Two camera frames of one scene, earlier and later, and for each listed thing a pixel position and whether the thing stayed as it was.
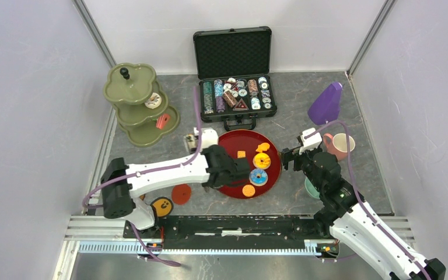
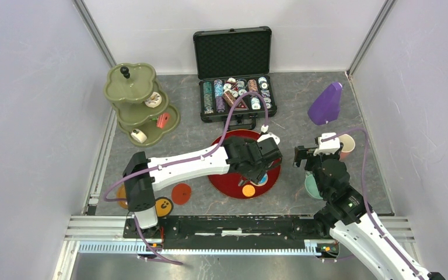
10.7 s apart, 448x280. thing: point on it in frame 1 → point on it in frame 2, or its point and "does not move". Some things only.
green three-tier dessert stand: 139,103 does not move
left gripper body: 219,185 → 257,174
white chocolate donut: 154,101 does not move
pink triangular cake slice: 161,120 does not move
